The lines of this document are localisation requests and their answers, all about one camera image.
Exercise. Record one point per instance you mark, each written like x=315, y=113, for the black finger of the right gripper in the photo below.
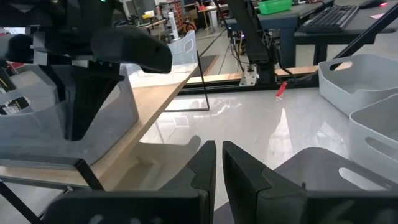
x=56, y=77
x=87, y=99

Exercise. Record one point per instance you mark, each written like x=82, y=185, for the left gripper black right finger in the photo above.
x=248, y=193

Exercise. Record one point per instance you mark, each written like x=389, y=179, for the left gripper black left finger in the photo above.
x=199, y=186

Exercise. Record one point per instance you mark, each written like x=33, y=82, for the smoky grey translucent basket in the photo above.
x=317, y=168
x=31, y=137

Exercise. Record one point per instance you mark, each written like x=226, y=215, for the clear frosted plastic basket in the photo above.
x=183, y=46

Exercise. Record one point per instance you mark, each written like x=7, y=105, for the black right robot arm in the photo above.
x=248, y=31

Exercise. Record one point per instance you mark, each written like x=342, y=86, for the wooden shelf with black legs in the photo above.
x=155, y=99

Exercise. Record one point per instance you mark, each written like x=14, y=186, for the yellow object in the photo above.
x=148, y=14

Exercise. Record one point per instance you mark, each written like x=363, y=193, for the white cylinder tower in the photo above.
x=173, y=25

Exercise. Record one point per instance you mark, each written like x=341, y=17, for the orange metal rack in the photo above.
x=174, y=12

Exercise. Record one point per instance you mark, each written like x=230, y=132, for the dark floor mat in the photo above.
x=208, y=63

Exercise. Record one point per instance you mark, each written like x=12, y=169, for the light wooden plank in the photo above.
x=295, y=71

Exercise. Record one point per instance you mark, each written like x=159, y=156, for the black desk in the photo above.
x=326, y=39

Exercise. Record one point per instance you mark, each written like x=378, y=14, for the green plastic basket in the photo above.
x=275, y=6

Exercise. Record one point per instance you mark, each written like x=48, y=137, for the black keyboard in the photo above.
x=329, y=18

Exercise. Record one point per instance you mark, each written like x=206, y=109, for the pink paper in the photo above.
x=377, y=15

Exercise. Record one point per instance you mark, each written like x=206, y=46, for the black computer mouse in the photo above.
x=371, y=3

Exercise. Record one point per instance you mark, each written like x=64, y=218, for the black rounded camera housing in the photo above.
x=133, y=49

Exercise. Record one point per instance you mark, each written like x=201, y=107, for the white metal bracket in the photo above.
x=248, y=76

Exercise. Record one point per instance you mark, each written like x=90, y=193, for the black diagonal frame strut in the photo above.
x=367, y=31

